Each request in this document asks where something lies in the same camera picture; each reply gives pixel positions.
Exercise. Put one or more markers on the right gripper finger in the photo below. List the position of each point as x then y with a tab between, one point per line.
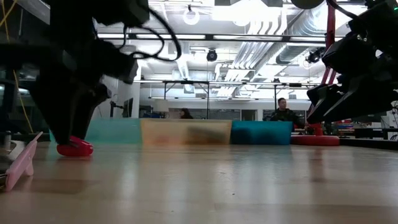
323	95
348	107

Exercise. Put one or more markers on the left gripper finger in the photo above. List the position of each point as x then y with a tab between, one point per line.
57	121
85	115

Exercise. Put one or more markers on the red mini stapler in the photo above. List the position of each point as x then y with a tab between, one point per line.
74	149

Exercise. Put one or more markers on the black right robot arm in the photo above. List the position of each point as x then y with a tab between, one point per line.
382	25

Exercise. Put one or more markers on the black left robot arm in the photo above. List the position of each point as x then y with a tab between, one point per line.
77	12

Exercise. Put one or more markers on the teal plastic bin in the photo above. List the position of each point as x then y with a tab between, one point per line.
118	130

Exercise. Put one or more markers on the black computer monitor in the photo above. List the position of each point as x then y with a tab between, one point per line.
128	107

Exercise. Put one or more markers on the person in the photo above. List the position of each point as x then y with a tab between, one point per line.
283	115
186	114

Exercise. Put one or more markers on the red desk lamp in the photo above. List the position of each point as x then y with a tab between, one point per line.
315	140

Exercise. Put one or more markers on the blue plastic bin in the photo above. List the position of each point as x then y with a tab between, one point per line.
261	132

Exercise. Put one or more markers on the orange plastic bin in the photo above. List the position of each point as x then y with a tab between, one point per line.
168	130

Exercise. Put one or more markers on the black round ceiling speaker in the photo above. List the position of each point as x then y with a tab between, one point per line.
211	55

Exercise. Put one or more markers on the black metal rack frame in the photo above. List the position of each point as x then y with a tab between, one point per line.
207	99

